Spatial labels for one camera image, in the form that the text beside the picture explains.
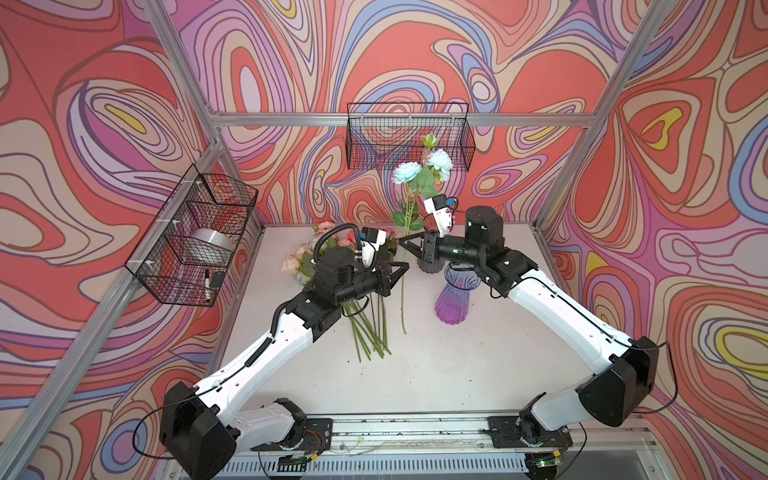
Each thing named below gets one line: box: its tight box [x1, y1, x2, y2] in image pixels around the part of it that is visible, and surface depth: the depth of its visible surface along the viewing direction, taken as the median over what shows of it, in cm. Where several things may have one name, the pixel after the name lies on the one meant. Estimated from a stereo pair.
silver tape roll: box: [186, 228, 236, 266], surface depth 74 cm
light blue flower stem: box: [392, 134, 454, 335], surface depth 65 cm
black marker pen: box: [205, 268, 211, 303], surface depth 73 cm
